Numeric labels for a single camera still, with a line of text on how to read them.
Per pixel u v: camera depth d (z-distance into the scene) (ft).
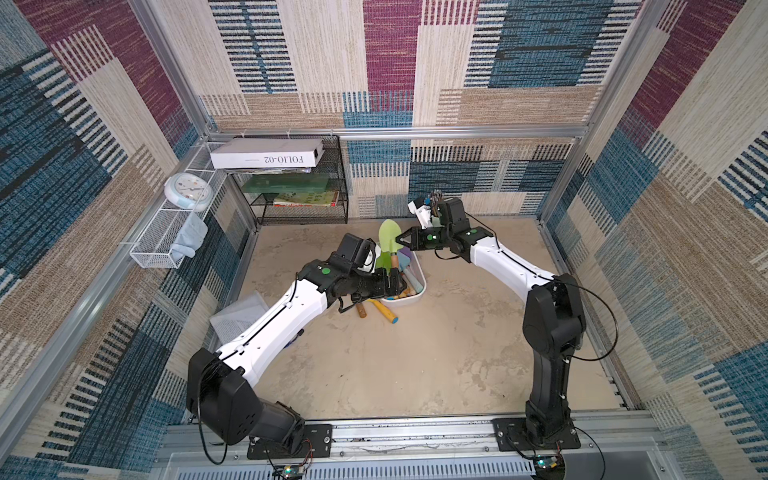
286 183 3.13
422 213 2.69
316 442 2.40
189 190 2.47
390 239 2.93
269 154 2.60
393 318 3.02
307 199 3.28
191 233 2.27
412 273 3.35
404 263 3.43
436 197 3.38
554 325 1.71
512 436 2.41
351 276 2.10
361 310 3.08
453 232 2.36
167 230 2.39
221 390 1.29
